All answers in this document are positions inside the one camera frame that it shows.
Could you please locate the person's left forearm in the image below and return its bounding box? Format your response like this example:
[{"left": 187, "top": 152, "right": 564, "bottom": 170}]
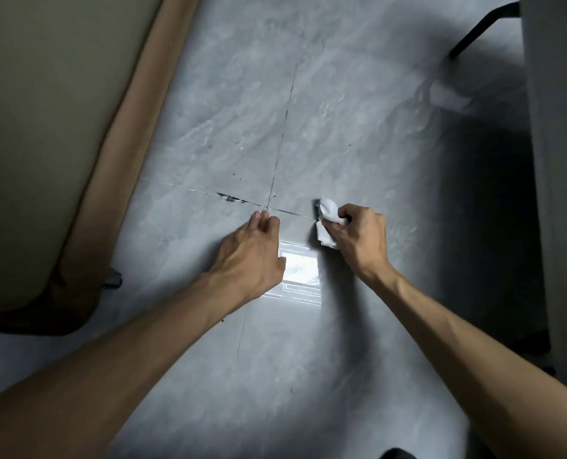
[{"left": 0, "top": 272, "right": 246, "bottom": 459}]

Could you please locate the grey marble floor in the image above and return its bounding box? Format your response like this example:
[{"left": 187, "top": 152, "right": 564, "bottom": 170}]
[{"left": 0, "top": 0, "right": 567, "bottom": 459}]

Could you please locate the black metal table leg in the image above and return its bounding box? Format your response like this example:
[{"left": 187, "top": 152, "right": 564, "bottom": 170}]
[{"left": 449, "top": 2, "right": 522, "bottom": 60}]

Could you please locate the beige leather sofa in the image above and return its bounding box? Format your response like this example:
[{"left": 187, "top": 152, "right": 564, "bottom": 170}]
[{"left": 0, "top": 0, "right": 203, "bottom": 336}]

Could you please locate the person's right hand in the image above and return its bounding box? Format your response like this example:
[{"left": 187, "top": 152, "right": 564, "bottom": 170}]
[{"left": 321, "top": 203, "right": 400, "bottom": 284}]

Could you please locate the person's left hand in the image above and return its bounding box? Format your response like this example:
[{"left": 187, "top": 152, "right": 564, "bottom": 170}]
[{"left": 206, "top": 210, "right": 287, "bottom": 304}]

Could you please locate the person's right forearm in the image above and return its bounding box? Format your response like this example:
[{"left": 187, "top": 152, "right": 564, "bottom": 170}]
[{"left": 371, "top": 270, "right": 567, "bottom": 459}]

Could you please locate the white tissue sheet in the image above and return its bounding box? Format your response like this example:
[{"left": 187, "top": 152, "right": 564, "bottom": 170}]
[{"left": 315, "top": 198, "right": 350, "bottom": 250}]

